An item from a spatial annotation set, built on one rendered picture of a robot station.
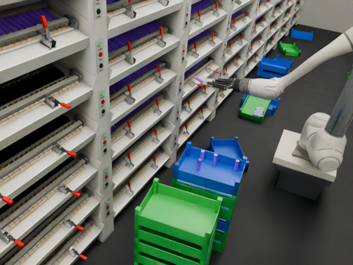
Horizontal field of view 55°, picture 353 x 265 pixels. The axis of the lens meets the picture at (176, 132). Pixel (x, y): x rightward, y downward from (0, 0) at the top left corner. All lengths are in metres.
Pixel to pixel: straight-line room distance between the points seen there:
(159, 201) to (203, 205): 0.18
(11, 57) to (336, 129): 1.50
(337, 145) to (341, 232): 0.54
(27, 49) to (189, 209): 0.86
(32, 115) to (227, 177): 0.92
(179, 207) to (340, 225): 1.09
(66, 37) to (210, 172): 0.89
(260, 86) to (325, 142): 0.44
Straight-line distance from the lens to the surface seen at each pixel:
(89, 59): 1.26
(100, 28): 1.26
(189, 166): 1.67
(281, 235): 2.03
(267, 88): 1.91
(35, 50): 1.10
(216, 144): 2.53
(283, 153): 2.19
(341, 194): 2.46
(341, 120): 1.88
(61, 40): 1.17
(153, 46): 1.68
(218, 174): 1.65
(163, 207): 1.46
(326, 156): 1.91
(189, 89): 2.19
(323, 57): 1.91
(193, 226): 1.40
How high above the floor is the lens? 1.46
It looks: 34 degrees down
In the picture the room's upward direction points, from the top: 5 degrees clockwise
